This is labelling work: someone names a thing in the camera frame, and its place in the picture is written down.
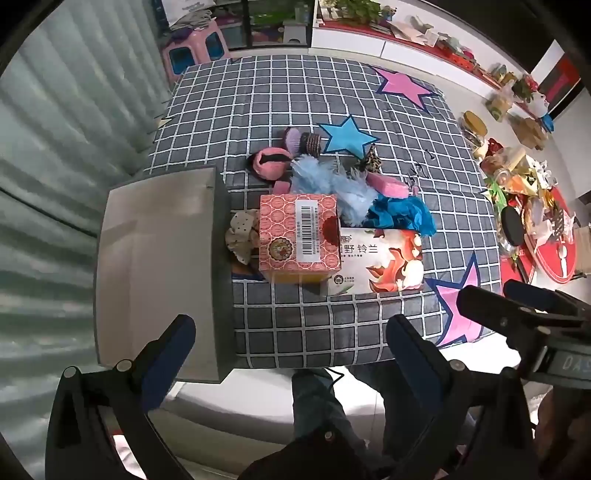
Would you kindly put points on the person's jeans legs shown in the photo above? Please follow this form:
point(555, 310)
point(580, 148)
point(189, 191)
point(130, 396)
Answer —
point(314, 401)

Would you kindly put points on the glass door shelf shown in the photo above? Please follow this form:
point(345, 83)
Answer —
point(272, 23)

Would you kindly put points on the blue cloth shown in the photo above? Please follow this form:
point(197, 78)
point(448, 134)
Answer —
point(401, 214)

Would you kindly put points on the light blue fluffy duster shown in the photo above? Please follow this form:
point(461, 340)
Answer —
point(341, 194)

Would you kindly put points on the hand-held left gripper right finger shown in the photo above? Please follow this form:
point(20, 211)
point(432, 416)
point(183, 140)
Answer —
point(415, 353)

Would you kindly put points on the pale green curtain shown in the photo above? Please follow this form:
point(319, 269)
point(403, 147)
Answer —
point(69, 138)

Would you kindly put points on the pink patterned cardboard box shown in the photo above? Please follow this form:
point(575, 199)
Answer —
point(295, 240)

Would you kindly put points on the pink plastic stool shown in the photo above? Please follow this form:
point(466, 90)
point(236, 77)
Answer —
point(198, 46)

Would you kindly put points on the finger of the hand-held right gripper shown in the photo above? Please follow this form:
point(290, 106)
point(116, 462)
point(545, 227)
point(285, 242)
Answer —
point(535, 295)
point(485, 307)

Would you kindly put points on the white floral tissue box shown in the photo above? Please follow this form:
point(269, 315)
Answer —
point(383, 263)

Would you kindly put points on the pink sponge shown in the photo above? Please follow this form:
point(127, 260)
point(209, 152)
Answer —
point(388, 185)

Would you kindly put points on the pink earmuffs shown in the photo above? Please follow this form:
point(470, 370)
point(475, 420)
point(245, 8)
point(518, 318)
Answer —
point(268, 166)

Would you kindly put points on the small black hair clip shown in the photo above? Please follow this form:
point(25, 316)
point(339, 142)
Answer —
point(412, 181)

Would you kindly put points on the red round mat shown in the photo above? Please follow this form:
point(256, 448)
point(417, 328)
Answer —
point(554, 261)

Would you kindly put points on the leopard print scrunchie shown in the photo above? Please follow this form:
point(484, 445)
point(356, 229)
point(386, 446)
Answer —
point(371, 160)

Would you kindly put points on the grey checked star blanket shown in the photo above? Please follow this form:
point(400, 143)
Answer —
point(277, 101)

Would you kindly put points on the heap of packets and jars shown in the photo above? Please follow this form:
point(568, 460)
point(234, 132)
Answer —
point(512, 170)

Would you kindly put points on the cream polka dot scrunchie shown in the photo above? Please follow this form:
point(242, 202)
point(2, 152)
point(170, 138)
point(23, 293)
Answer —
point(240, 235)

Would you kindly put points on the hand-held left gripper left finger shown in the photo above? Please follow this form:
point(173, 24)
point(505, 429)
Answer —
point(171, 355)

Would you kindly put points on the white cabinet with red top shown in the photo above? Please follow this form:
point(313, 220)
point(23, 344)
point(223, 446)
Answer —
point(415, 50)

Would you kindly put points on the person's right hand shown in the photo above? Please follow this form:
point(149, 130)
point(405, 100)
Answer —
point(563, 429)

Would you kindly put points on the grey storage box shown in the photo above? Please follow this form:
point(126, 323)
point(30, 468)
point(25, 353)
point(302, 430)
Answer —
point(157, 258)

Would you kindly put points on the black round disc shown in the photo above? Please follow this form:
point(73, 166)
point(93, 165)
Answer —
point(512, 226)

